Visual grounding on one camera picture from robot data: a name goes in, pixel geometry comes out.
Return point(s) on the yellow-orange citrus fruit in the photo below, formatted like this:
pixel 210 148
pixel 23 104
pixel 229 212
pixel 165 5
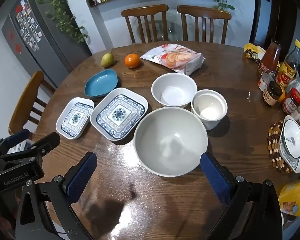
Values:
pixel 282 97

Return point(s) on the blue plate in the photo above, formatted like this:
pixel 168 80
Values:
pixel 100 82

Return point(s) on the small deep white bowl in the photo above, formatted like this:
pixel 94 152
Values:
pixel 208 107

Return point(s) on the green pear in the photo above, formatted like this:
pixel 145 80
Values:
pixel 107 60

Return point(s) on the yellow snack packet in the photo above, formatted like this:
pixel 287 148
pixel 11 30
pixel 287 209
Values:
pixel 252 52

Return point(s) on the grey refrigerator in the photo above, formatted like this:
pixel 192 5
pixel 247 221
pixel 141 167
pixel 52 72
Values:
pixel 55 42

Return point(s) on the medium white bowl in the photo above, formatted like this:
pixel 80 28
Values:
pixel 173 92

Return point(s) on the yellow-capped vinegar bottle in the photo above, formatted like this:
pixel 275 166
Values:
pixel 288 70

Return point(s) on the red-label sauce jar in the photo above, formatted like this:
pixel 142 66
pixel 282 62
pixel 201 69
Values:
pixel 291 102

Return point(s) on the yellow cardboard box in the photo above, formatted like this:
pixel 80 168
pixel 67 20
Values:
pixel 295 195

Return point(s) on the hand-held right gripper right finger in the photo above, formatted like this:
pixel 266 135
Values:
pixel 215 177

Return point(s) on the white dish with dark rim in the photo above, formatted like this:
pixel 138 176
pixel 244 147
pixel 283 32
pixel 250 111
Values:
pixel 292 140

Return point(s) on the white snack bag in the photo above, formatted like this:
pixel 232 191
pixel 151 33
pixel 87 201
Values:
pixel 175 57

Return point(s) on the group of fridge magnets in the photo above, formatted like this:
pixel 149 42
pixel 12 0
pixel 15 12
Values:
pixel 27 27

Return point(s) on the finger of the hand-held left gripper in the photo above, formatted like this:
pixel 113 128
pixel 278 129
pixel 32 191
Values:
pixel 18 136
pixel 47 141

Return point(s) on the large grey-white bowl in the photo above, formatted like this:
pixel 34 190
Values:
pixel 170 140

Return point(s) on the small patterned square plate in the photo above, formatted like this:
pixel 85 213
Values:
pixel 75 117

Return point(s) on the wooden bead trivet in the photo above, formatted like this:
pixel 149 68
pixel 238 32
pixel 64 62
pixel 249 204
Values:
pixel 275 145

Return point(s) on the dark wooden door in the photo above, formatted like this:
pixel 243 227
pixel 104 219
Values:
pixel 282 25

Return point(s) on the brown sauce jar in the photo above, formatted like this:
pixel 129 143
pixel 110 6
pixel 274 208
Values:
pixel 272 93

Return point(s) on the round glass table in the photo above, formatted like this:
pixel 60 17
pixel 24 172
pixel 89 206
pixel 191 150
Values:
pixel 173 30

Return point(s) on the orange tangerine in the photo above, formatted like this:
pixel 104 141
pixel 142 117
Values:
pixel 132 60

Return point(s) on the red sauce bottle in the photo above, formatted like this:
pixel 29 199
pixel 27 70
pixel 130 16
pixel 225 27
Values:
pixel 268 60

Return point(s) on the wooden chair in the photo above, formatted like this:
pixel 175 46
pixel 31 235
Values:
pixel 145 11
pixel 202 12
pixel 25 97

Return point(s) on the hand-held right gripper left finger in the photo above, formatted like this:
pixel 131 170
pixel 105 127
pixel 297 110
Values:
pixel 82 177

